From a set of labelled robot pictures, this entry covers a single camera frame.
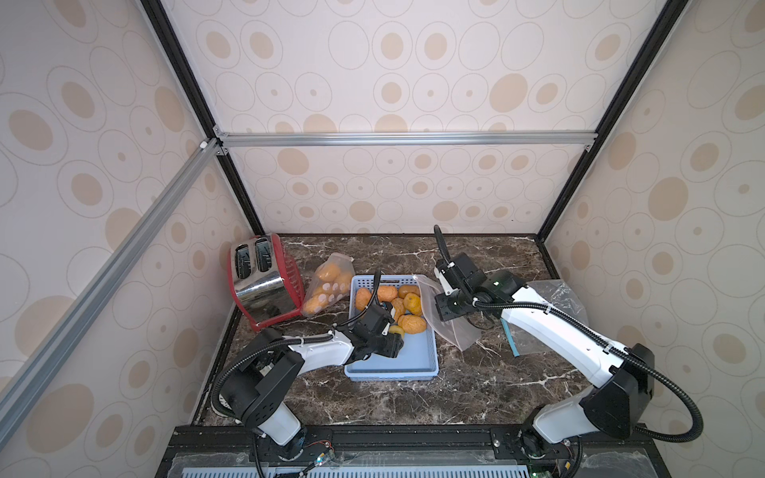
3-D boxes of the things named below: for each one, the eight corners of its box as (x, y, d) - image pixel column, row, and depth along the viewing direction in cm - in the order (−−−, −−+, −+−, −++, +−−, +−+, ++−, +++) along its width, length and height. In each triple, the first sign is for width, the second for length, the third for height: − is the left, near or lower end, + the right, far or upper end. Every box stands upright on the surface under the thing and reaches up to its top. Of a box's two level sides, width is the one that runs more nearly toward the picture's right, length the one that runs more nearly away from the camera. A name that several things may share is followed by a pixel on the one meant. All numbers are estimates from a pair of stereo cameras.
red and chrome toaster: (250, 332, 95) (225, 299, 80) (250, 277, 109) (228, 241, 94) (306, 317, 99) (292, 284, 84) (299, 266, 113) (286, 230, 98)
